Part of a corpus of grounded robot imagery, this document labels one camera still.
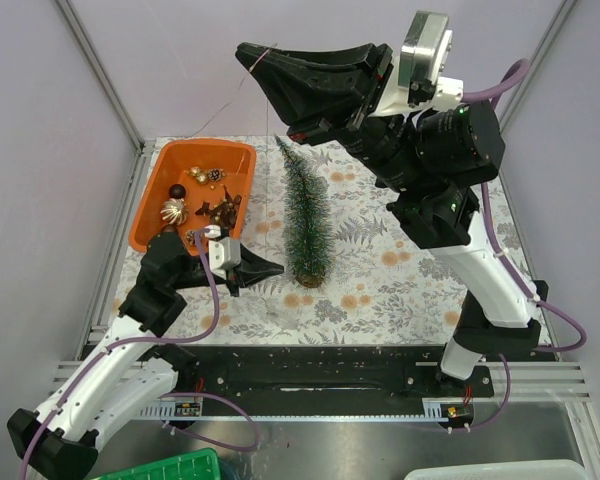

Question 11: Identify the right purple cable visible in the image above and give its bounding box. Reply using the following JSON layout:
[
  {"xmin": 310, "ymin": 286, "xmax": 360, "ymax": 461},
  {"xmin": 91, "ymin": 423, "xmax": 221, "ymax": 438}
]
[{"xmin": 394, "ymin": 58, "xmax": 588, "ymax": 434}]

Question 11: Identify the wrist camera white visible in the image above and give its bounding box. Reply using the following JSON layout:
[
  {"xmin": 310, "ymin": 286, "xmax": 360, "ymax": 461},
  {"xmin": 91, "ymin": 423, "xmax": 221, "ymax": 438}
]
[
  {"xmin": 203, "ymin": 225, "xmax": 241, "ymax": 280},
  {"xmin": 398, "ymin": 10, "xmax": 464, "ymax": 111}
]

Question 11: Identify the orange plastic bin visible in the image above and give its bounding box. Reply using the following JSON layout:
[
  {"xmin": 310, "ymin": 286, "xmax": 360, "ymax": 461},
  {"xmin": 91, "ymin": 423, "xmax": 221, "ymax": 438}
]
[{"xmin": 129, "ymin": 138, "xmax": 257, "ymax": 253}]

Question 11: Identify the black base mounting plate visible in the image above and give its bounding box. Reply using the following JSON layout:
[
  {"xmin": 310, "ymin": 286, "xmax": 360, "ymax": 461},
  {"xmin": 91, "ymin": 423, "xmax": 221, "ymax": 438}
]
[{"xmin": 143, "ymin": 345, "xmax": 494, "ymax": 407}]

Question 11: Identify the green plastic crate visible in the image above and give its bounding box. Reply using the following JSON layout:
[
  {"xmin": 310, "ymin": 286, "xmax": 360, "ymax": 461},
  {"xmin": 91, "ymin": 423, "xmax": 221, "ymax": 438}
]
[{"xmin": 97, "ymin": 448, "xmax": 221, "ymax": 480}]

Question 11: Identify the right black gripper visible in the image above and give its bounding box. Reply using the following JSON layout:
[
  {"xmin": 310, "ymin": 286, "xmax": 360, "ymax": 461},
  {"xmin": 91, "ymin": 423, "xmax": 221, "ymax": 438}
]
[{"xmin": 235, "ymin": 39, "xmax": 431, "ymax": 193}]

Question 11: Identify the small green christmas tree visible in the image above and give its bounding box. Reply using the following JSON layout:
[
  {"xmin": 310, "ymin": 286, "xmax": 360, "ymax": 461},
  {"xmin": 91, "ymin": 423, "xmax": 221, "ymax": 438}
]
[{"xmin": 275, "ymin": 137, "xmax": 334, "ymax": 289}]

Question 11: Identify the purple cable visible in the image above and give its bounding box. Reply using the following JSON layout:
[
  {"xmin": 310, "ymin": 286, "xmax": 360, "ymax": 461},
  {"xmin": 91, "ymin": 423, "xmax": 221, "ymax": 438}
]
[
  {"xmin": 394, "ymin": 58, "xmax": 588, "ymax": 434},
  {"xmin": 18, "ymin": 230, "xmax": 261, "ymax": 480}
]

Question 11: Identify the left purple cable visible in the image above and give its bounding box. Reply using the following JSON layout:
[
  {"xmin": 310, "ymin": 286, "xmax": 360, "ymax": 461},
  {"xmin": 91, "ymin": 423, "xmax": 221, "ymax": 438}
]
[{"xmin": 18, "ymin": 230, "xmax": 261, "ymax": 480}]

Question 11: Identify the white slotted cable duct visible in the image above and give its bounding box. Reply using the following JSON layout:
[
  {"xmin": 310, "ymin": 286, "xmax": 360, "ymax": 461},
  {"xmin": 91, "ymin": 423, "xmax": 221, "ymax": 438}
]
[{"xmin": 134, "ymin": 397, "xmax": 447, "ymax": 423}]

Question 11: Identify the floral patterned table mat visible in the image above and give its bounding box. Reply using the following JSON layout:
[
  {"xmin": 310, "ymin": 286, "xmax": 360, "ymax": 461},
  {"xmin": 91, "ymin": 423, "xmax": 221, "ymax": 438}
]
[{"xmin": 86, "ymin": 133, "xmax": 556, "ymax": 347}]

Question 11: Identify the white plastic container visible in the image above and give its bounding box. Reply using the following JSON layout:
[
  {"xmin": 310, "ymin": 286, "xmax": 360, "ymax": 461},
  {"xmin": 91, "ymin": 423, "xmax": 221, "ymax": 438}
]
[{"xmin": 404, "ymin": 460, "xmax": 591, "ymax": 480}]

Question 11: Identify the small gold ornament cluster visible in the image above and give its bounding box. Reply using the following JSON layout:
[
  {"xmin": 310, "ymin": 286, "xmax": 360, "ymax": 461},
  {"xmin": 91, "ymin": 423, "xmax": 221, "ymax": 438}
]
[{"xmin": 186, "ymin": 166, "xmax": 226, "ymax": 185}]

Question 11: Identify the frosted pine cone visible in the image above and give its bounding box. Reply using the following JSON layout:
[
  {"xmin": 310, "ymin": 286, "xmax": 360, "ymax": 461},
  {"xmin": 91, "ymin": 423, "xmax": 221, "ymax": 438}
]
[{"xmin": 185, "ymin": 230, "xmax": 203, "ymax": 247}]

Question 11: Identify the gold striped bauble ornament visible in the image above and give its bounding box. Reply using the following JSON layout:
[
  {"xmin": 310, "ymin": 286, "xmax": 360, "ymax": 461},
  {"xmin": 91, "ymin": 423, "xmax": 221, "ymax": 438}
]
[{"xmin": 160, "ymin": 198, "xmax": 188, "ymax": 225}]

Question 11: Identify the thin wire light string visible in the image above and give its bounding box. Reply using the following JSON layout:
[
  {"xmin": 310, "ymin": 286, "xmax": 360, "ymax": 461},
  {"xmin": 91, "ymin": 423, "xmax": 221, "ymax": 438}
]
[{"xmin": 199, "ymin": 41, "xmax": 281, "ymax": 261}]

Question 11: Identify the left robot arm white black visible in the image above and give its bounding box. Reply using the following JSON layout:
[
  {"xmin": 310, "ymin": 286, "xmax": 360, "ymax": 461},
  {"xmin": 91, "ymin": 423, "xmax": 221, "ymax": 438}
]
[{"xmin": 7, "ymin": 226, "xmax": 284, "ymax": 479}]

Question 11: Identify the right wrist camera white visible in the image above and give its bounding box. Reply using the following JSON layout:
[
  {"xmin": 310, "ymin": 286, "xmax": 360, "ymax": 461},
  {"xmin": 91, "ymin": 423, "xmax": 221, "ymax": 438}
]
[{"xmin": 398, "ymin": 10, "xmax": 464, "ymax": 111}]

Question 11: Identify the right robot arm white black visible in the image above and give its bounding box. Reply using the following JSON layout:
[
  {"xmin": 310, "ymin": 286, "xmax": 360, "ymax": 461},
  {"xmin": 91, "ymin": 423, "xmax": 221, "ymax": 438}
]
[{"xmin": 235, "ymin": 42, "xmax": 549, "ymax": 396}]

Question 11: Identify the brown leaf decoration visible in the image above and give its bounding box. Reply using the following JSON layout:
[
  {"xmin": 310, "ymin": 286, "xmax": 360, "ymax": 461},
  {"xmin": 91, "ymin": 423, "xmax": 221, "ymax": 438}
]
[{"xmin": 195, "ymin": 187, "xmax": 242, "ymax": 230}]

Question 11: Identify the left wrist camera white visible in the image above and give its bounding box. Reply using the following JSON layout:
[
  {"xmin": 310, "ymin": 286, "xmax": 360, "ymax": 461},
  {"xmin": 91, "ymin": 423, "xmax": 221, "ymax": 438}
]
[{"xmin": 203, "ymin": 225, "xmax": 241, "ymax": 280}]

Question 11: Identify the dark brown bauble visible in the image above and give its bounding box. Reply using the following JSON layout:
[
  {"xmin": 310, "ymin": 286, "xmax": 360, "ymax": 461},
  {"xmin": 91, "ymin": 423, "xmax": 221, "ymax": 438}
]
[
  {"xmin": 161, "ymin": 225, "xmax": 178, "ymax": 234},
  {"xmin": 168, "ymin": 183, "xmax": 187, "ymax": 199}
]

